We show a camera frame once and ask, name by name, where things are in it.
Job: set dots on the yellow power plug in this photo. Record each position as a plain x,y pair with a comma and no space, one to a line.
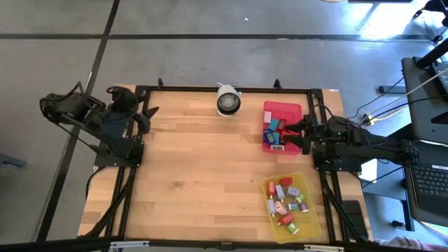
371,120

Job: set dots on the grey floor object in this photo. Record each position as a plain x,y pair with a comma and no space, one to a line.
12,161

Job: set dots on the teal plastic case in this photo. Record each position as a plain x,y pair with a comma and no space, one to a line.
277,139
273,124

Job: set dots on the red translucent plastic bin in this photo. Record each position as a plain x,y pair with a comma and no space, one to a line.
292,110

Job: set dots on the black rig beam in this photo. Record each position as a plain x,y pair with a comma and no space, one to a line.
70,245

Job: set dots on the red case with screen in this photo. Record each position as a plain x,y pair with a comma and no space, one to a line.
281,124

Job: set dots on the black aluminium table frame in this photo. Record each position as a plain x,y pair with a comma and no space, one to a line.
196,89

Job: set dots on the dark grey laptop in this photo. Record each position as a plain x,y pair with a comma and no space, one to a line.
430,182

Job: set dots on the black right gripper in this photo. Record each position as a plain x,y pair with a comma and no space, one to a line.
315,134

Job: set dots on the black table-level camera block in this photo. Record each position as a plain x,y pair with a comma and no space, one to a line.
227,246

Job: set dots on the black desk support beam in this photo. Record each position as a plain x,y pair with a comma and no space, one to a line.
392,136

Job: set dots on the black flat device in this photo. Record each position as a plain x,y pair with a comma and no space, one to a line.
354,217

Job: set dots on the grey desk panel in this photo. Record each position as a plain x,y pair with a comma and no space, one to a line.
421,115

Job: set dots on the pink patterned cloth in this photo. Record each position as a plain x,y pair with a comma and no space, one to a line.
399,244

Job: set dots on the pink cube charger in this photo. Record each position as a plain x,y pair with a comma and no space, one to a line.
280,208

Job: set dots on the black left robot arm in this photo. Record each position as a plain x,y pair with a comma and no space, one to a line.
70,106

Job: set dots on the white case with screen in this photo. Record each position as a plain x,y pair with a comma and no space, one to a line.
277,148

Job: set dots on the pale lilac case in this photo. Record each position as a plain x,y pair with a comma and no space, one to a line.
267,116

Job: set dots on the small teal charger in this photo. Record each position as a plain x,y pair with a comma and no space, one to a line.
292,206

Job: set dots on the white paper sheet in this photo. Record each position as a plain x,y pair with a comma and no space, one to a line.
369,173

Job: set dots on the blue plastic case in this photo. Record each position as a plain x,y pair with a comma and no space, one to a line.
269,137

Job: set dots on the lavender cube charger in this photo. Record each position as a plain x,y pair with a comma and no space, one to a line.
272,206
279,192
293,191

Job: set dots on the black desk leg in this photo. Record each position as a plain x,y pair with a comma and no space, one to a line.
407,215

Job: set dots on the yellow translucent plastic bin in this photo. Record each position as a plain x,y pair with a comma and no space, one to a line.
308,231

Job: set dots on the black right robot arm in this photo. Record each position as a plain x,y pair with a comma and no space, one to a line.
378,147

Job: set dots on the small purple charger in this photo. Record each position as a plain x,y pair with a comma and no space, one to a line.
304,207

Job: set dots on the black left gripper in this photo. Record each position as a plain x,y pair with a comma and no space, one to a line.
122,101

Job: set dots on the black pole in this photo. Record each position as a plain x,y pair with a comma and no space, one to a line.
432,54

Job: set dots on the silver metal bracket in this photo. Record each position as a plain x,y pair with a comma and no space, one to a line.
323,248
129,244

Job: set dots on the green white charger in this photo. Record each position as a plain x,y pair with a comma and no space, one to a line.
300,198
292,229

